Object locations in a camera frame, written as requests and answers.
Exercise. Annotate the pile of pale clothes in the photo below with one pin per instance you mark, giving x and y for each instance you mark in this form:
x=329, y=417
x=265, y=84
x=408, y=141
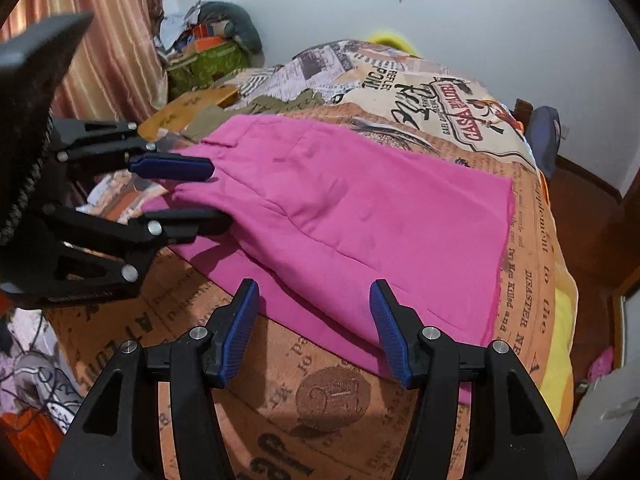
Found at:
x=175, y=30

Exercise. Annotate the orange cloth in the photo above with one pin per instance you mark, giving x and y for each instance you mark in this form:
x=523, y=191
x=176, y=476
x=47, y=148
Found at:
x=30, y=442

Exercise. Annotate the striped pink curtain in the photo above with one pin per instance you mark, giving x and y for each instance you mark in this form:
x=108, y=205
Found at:
x=115, y=35

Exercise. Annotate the white floral bed sheet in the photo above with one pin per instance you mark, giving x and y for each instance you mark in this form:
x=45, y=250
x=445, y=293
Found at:
x=35, y=360

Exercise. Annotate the green patterned storage bag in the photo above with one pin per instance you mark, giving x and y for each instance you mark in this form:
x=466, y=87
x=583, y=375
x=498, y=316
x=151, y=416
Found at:
x=210, y=66

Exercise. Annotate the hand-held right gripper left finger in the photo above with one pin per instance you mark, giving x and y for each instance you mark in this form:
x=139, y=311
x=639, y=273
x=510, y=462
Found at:
x=239, y=336

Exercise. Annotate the olive green cloth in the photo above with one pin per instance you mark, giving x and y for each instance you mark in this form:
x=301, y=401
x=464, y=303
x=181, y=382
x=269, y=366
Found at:
x=295, y=100

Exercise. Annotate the printed newspaper pattern blanket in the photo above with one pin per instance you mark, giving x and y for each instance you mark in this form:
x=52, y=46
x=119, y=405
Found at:
x=320, y=395

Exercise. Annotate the orange box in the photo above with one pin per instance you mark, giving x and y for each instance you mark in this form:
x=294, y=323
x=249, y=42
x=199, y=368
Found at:
x=207, y=44

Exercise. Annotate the yellow bed sheet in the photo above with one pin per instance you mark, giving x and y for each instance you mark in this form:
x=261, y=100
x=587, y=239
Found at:
x=560, y=340

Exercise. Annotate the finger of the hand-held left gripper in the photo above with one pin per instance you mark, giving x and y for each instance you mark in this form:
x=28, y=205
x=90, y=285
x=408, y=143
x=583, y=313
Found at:
x=170, y=167
x=195, y=224

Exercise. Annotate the bamboo lap tray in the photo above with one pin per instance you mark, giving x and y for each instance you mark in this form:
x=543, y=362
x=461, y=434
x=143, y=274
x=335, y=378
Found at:
x=175, y=110

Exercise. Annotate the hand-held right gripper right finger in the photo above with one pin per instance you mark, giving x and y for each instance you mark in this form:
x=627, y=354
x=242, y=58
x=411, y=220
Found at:
x=392, y=336

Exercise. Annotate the yellow foam tube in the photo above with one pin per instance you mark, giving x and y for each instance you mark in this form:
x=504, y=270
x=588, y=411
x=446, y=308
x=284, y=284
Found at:
x=390, y=37

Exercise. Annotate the pink pants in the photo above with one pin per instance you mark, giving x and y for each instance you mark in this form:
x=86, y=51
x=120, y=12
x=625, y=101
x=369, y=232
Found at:
x=350, y=200

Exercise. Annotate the blue grey bag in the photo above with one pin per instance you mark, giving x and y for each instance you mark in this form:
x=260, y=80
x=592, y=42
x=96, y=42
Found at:
x=545, y=135

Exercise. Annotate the grey plush pillow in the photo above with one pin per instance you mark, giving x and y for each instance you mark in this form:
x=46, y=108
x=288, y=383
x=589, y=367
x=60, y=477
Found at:
x=245, y=25

